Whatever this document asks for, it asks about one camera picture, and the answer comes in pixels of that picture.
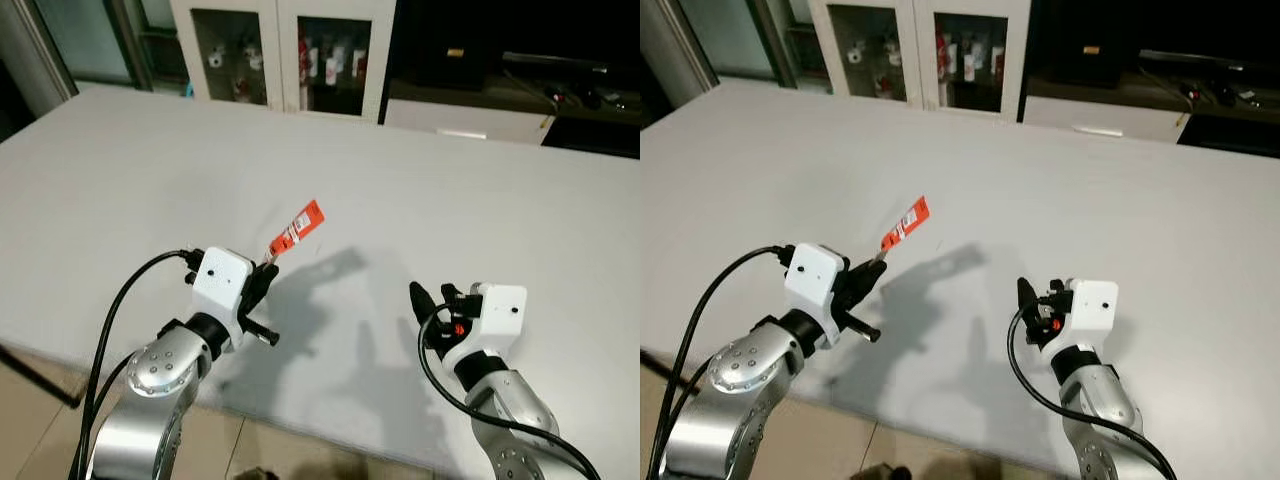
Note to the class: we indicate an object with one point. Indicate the orange snack wrapper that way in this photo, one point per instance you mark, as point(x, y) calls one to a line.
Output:
point(908, 222)
point(298, 229)

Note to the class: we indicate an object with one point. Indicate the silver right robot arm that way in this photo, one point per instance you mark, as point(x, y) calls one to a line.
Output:
point(515, 410)
point(1100, 400)

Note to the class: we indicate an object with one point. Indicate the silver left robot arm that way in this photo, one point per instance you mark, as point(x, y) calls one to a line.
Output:
point(150, 375)
point(735, 370)

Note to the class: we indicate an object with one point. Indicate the dark robot left foot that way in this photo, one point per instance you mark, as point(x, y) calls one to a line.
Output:
point(257, 473)
point(888, 473)

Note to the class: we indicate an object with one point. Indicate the white low drawer unit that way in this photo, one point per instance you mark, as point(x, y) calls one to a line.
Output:
point(465, 122)
point(1100, 118)

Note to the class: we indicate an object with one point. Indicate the white glass-door cabinet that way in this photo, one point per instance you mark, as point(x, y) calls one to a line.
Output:
point(915, 60)
point(280, 60)

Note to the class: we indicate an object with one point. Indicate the red bottle in cabinet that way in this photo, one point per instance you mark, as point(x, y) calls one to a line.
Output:
point(304, 58)
point(942, 55)

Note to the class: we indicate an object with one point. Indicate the black flat monitor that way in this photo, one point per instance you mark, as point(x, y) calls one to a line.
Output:
point(555, 62)
point(1195, 58)

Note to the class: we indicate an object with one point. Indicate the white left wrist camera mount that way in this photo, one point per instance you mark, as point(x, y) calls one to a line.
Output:
point(222, 280)
point(815, 278)

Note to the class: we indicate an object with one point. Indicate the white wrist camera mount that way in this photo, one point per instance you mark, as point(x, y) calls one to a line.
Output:
point(815, 278)
point(1090, 308)
point(495, 312)
point(222, 280)

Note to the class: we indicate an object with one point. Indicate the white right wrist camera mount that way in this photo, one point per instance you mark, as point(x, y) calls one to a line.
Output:
point(495, 312)
point(1090, 308)

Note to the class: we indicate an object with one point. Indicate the grey window frame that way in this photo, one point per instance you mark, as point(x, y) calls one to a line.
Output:
point(60, 45)
point(700, 40)

